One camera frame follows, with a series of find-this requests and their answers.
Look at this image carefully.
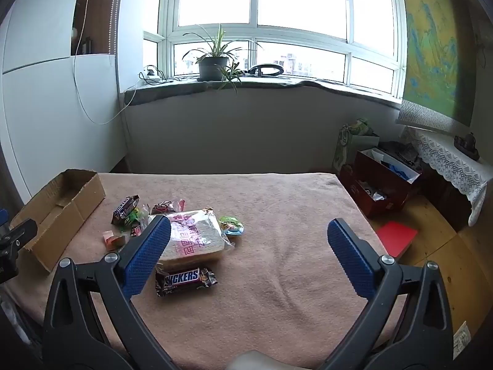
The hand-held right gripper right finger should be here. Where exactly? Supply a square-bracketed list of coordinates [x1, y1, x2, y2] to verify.
[320, 218, 453, 370]

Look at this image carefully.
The brown cardboard box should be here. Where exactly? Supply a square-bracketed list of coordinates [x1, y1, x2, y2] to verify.
[8, 168, 106, 273]

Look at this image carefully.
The black cable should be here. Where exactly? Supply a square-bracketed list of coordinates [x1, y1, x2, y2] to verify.
[139, 65, 201, 84]

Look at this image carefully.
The white cable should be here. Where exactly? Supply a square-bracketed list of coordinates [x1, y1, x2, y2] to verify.
[72, 0, 143, 125]

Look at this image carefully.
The small pink candy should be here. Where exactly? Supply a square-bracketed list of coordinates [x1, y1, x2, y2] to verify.
[103, 230, 126, 248]

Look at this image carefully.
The low red gift box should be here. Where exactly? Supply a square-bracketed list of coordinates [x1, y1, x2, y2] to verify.
[341, 166, 409, 218]

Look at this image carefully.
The green paper bag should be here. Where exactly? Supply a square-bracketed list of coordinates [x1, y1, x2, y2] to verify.
[333, 119, 380, 173]

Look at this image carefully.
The tall red gift box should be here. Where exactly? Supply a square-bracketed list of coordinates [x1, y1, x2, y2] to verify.
[353, 147, 423, 201]

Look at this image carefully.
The black ring light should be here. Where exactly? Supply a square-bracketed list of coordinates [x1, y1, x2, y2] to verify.
[248, 64, 285, 79]

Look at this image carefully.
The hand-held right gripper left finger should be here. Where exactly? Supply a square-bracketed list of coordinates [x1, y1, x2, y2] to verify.
[43, 215, 181, 370]

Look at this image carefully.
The white lace tablecloth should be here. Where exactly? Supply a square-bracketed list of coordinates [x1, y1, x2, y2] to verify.
[402, 125, 493, 227]

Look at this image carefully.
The brown chocolate bar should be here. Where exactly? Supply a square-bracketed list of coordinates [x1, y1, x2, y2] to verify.
[155, 267, 217, 298]

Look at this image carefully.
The green lidded jelly cup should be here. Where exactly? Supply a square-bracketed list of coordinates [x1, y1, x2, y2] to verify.
[218, 216, 244, 237]

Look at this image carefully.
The clear packet of sliced bread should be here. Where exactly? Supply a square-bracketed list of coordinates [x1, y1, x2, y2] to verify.
[154, 208, 235, 266]

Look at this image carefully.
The clear red dried plum packet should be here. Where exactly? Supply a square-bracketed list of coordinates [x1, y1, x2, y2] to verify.
[150, 199, 186, 216]

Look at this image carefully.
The dark teapot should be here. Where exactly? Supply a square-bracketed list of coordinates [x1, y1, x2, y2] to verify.
[454, 133, 480, 162]

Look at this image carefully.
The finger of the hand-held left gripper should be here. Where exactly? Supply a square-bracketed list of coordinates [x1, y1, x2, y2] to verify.
[0, 208, 38, 284]

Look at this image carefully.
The dark purple snack packet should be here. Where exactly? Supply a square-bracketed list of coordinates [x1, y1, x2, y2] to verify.
[112, 195, 140, 226]

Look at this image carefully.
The white paper label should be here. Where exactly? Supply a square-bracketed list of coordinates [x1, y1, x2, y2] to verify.
[452, 321, 473, 360]

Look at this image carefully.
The potted spider plant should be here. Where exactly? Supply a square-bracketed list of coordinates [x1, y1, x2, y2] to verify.
[182, 23, 264, 94]

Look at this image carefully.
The yellow landscape wall scroll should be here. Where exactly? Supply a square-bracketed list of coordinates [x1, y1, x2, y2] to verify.
[397, 0, 477, 136]

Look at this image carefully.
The white cabinet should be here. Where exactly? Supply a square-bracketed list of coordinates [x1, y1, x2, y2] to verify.
[0, 0, 128, 203]

